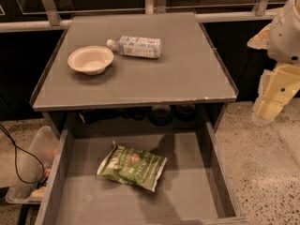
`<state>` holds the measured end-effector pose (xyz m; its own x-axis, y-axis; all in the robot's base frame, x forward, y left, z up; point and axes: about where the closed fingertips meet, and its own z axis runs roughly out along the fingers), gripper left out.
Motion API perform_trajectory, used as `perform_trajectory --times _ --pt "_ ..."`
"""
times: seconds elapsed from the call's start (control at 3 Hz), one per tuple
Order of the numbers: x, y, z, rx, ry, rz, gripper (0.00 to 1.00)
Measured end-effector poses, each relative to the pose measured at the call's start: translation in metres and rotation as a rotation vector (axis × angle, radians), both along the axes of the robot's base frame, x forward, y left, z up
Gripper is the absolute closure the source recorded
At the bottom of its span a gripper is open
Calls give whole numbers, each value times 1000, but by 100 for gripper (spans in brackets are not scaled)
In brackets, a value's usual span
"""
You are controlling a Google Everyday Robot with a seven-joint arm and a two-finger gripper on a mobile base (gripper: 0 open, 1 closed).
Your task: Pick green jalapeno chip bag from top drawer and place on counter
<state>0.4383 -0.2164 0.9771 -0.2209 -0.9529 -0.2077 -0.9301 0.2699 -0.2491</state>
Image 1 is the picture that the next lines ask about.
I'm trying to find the white paper bowl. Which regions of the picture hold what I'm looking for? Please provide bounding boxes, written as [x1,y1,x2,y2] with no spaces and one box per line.
[67,46,113,75]

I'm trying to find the clear plastic storage bin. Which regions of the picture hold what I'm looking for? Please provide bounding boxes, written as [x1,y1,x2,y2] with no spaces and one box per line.
[6,126,58,204]

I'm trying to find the black cable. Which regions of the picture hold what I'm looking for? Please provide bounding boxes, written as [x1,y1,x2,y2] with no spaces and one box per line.
[0,124,48,189]

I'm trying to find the grey cabinet counter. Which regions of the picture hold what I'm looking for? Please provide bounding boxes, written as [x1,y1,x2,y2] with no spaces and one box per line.
[30,13,238,133]

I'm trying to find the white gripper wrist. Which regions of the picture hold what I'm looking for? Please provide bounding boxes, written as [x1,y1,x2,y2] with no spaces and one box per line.
[247,0,300,125]

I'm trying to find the clear plastic water bottle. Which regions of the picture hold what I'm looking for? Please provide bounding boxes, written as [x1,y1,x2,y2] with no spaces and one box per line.
[106,36,161,59]

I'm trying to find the metal railing frame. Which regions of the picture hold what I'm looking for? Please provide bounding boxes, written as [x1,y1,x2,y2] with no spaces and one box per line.
[0,0,288,33]

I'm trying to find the open grey top drawer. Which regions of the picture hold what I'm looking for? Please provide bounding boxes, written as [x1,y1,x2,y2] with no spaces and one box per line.
[35,127,246,225]

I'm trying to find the green jalapeno chip bag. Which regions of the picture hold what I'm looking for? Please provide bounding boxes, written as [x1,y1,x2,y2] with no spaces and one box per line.
[97,142,167,192]

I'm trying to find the dark tape roll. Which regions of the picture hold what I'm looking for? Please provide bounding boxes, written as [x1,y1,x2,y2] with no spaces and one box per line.
[147,105,173,127]
[174,105,196,122]

